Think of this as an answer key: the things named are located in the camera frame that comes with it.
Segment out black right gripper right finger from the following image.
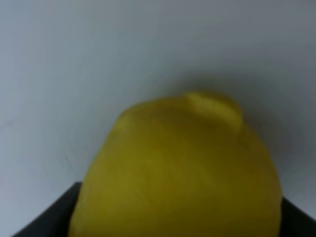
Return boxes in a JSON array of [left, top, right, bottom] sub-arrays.
[[280, 198, 316, 237]]

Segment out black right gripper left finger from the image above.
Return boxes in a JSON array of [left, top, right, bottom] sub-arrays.
[[14, 182, 82, 237]]

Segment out yellow lemon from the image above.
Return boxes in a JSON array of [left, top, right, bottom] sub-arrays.
[[68, 92, 282, 237]]

